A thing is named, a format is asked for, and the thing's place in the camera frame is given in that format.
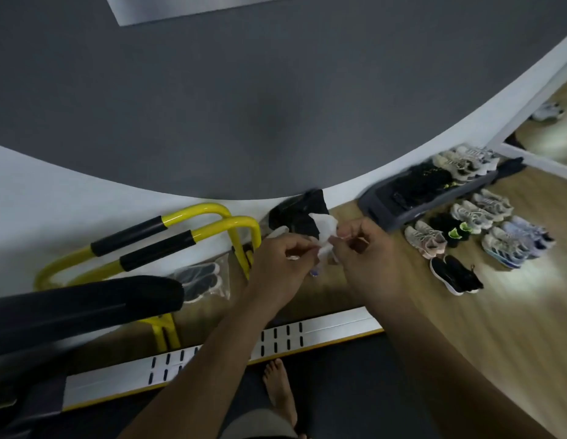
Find black clothing with yellow print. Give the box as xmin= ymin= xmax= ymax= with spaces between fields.
xmin=404 ymin=162 xmax=459 ymax=199

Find person's bare foot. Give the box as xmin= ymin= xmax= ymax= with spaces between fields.
xmin=262 ymin=358 xmax=299 ymax=430

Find person's left forearm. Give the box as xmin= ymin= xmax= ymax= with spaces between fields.
xmin=119 ymin=292 xmax=294 ymax=439

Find pile of white beige sneakers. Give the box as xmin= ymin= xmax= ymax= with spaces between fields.
xmin=431 ymin=144 xmax=500 ymax=183

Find clear plastic bag with shoes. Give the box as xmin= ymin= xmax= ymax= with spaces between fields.
xmin=173 ymin=253 xmax=232 ymax=303

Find person's grey shorts leg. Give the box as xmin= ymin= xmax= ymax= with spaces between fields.
xmin=218 ymin=409 xmax=308 ymax=439

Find white tissue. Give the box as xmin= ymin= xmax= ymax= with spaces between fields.
xmin=308 ymin=212 xmax=342 ymax=266

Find white framed wall mirror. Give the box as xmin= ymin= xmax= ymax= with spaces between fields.
xmin=487 ymin=54 xmax=567 ymax=170

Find cluster of assorted sneakers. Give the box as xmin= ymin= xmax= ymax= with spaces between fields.
xmin=404 ymin=187 xmax=557 ymax=297

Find white slotted metal rail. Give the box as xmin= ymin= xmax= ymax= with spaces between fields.
xmin=63 ymin=307 xmax=384 ymax=412

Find person's right forearm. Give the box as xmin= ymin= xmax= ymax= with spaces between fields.
xmin=363 ymin=288 xmax=557 ymax=439

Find person's left hand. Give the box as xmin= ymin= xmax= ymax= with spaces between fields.
xmin=246 ymin=233 xmax=322 ymax=317

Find person's right hand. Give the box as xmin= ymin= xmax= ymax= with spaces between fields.
xmin=330 ymin=217 xmax=408 ymax=310

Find black padded bench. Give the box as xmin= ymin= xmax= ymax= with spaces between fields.
xmin=0 ymin=275 xmax=185 ymax=439

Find white sneaker pair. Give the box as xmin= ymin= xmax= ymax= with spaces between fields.
xmin=531 ymin=102 xmax=565 ymax=122

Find grey step platform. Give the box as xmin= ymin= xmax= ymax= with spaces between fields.
xmin=358 ymin=165 xmax=500 ymax=233

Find black bag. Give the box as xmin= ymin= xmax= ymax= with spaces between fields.
xmin=268 ymin=188 xmax=331 ymax=238

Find yellow metal frame black grips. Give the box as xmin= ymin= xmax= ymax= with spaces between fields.
xmin=34 ymin=203 xmax=262 ymax=352

